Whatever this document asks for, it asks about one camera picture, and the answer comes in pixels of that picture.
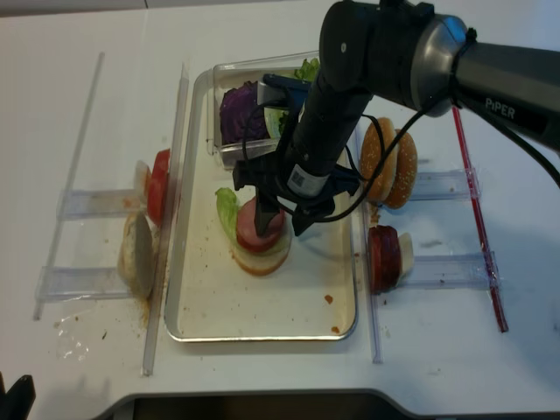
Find clear track lower left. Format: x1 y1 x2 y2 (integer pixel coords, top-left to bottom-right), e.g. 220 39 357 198
35 266 132 303

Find bottom bread slice on tray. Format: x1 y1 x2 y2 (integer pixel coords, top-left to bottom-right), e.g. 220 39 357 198
230 231 292 277

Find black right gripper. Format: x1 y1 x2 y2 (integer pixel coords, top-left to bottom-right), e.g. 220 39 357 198
233 155 360 239

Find standing meat patty stack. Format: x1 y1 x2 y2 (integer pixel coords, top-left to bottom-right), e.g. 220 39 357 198
368 225 402 295

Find clear rail left of tray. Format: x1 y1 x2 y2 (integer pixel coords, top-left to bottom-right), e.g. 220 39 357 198
141 62 189 377

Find purple cabbage leaf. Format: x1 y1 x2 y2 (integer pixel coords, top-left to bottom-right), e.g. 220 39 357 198
220 81 269 144

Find standing tomato slices left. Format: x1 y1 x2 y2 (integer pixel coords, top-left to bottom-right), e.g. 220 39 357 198
147 149 171 227

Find black left gripper corner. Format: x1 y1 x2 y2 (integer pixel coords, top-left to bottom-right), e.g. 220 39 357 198
0 374 36 420

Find front sesame bun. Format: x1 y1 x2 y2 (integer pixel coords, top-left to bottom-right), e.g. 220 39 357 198
360 117 399 202

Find clear far left rail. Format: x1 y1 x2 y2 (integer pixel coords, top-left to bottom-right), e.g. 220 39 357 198
32 52 105 321

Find metal baking tray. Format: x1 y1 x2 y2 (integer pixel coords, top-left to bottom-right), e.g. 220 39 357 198
164 71 359 343

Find clear track lower right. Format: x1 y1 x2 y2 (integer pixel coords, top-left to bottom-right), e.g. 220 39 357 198
397 252 498 290

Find clear plastic vegetable box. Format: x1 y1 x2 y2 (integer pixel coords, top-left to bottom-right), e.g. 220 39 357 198
208 51 319 170

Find clear track upper left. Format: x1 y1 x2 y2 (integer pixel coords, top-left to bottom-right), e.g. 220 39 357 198
56 189 146 221

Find tomato slice on bread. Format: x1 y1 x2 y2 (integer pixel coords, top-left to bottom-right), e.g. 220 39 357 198
237 234 280 253

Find green lettuce in box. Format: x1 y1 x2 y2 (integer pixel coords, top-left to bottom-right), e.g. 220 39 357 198
263 58 320 138

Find dark robot base bottom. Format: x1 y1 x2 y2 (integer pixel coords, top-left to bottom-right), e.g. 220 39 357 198
96 391 456 419

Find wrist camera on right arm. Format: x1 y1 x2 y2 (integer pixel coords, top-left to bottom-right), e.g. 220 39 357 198
256 73 312 109

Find standing bread slice left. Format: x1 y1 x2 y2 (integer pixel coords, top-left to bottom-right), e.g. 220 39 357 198
117 212 155 298

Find clear track upper right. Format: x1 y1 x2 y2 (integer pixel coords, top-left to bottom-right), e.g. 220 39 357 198
409 169 480 201

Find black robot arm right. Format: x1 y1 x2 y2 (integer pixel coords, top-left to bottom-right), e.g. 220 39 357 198
233 1 559 235

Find lettuce leaf on bread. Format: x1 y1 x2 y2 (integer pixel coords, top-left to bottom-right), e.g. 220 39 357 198
215 187 290 244

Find sesame bun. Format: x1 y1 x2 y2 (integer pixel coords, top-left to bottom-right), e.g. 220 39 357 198
384 132 417 209
360 117 399 202

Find red plastic strip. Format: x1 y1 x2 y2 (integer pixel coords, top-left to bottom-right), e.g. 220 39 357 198
451 107 509 333

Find rear sesame bun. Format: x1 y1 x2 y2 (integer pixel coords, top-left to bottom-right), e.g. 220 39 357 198
384 132 417 209

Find clear track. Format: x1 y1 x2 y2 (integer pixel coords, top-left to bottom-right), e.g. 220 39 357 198
35 266 132 303
397 252 498 290
56 189 146 221
409 169 480 201

